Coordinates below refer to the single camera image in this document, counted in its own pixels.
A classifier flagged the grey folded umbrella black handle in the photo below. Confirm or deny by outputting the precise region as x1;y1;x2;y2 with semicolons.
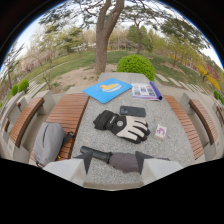
79;145;171;174

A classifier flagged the wooden slat bench seat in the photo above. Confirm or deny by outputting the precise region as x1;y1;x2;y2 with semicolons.
30;92;90;162
162;94;205;161

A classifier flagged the grey backpack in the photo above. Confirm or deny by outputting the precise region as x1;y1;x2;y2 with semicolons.
32;121;76;167

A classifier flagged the wooden slat bench backrest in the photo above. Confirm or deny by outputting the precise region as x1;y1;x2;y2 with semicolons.
9;96;45;148
188;98;219;146

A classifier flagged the large tree trunk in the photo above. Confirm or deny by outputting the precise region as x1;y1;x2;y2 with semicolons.
94;0;125;76

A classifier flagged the small round green shrub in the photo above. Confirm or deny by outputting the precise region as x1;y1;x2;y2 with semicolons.
17;79;30;93
10;83;19;97

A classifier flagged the round green bush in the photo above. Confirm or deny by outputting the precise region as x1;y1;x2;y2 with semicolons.
116;54;156;82

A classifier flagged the open magazine purple spine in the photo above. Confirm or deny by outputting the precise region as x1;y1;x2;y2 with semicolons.
131;80;163;101

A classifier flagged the white purple tissue pack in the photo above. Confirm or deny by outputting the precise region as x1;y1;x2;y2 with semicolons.
153;124;168;140

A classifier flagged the black smartphone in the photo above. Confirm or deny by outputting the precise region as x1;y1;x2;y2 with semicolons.
119;105;147;118

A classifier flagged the black and white glove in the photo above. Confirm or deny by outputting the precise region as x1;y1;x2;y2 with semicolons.
92;109;151;145

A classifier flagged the blue mat with yellow duck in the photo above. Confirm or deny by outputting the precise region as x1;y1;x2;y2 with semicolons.
82;78;133;104

